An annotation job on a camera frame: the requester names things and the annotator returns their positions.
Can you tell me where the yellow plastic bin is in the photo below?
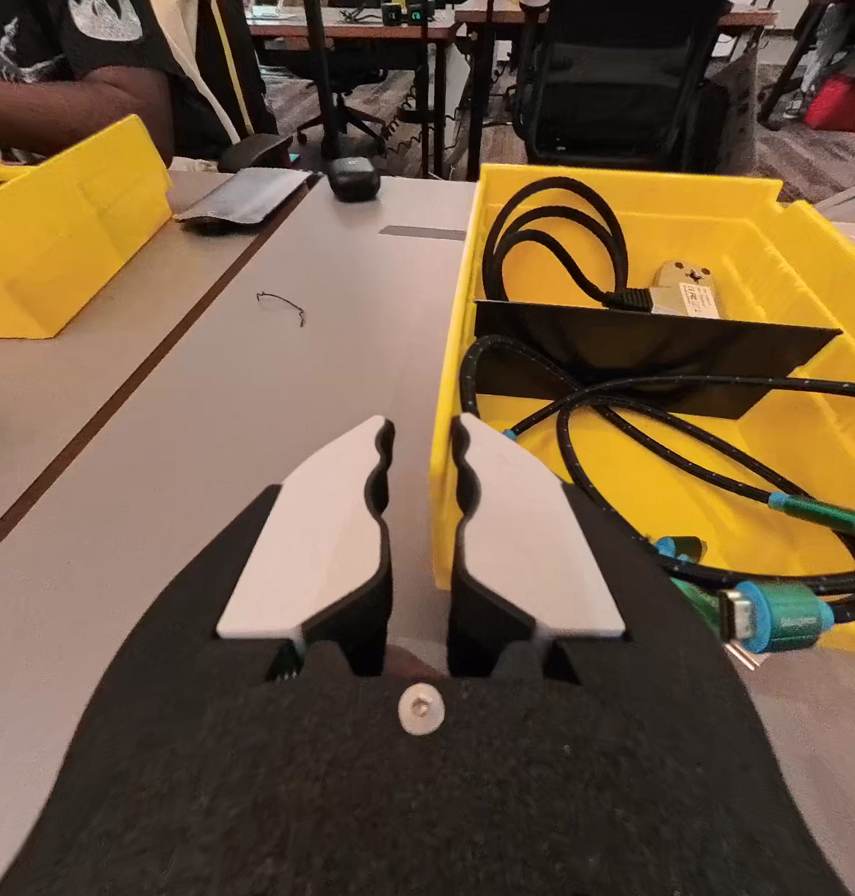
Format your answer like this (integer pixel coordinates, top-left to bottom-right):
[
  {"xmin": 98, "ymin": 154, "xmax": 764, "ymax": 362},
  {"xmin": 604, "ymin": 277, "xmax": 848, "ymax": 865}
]
[
  {"xmin": 431, "ymin": 164, "xmax": 855, "ymax": 656},
  {"xmin": 0, "ymin": 115, "xmax": 174, "ymax": 340}
]

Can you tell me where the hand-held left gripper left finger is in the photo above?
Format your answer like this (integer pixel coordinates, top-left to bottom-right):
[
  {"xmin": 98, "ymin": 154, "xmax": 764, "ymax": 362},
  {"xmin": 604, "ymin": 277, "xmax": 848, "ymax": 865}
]
[{"xmin": 215, "ymin": 415, "xmax": 395, "ymax": 670}]

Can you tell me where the black office chair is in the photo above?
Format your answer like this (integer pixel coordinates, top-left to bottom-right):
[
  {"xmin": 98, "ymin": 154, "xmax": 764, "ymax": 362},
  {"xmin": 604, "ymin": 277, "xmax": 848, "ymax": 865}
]
[
  {"xmin": 509, "ymin": 0, "xmax": 731, "ymax": 172},
  {"xmin": 299, "ymin": 0, "xmax": 400, "ymax": 158}
]

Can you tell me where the black wire twist tie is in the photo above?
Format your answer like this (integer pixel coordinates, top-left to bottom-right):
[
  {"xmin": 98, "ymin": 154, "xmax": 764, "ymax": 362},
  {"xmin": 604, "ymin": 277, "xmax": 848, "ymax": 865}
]
[{"xmin": 256, "ymin": 292, "xmax": 307, "ymax": 329}]

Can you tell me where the black hdmi switch with cable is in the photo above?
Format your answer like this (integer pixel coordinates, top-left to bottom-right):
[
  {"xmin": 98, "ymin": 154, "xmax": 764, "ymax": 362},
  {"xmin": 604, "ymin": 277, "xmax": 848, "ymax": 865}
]
[{"xmin": 481, "ymin": 178, "xmax": 722, "ymax": 320}]

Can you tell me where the black bin divider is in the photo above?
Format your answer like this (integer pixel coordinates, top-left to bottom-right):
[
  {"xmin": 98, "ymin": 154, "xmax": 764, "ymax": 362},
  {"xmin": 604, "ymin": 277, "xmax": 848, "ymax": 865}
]
[{"xmin": 473, "ymin": 299, "xmax": 843, "ymax": 421}]

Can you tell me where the black computer mouse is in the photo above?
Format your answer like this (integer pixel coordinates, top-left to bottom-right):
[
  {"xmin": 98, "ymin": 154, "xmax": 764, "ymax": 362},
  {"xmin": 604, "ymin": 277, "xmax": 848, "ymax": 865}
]
[{"xmin": 329, "ymin": 157, "xmax": 382, "ymax": 203}]

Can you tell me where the red plastic bin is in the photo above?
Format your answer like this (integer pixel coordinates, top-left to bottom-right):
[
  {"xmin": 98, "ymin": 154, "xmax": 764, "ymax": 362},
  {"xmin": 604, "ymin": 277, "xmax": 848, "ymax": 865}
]
[{"xmin": 803, "ymin": 73, "xmax": 855, "ymax": 134}]

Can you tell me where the black braided hdmi cable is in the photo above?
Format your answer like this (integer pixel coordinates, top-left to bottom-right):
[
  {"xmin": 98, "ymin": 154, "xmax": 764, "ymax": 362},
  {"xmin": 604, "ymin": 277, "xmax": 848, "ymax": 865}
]
[
  {"xmin": 649, "ymin": 532, "xmax": 855, "ymax": 670},
  {"xmin": 459, "ymin": 336, "xmax": 855, "ymax": 596}
]

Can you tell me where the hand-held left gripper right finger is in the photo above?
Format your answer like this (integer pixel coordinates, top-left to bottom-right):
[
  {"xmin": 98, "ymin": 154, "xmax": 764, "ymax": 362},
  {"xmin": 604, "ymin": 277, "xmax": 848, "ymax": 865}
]
[{"xmin": 448, "ymin": 412, "xmax": 627, "ymax": 670}]

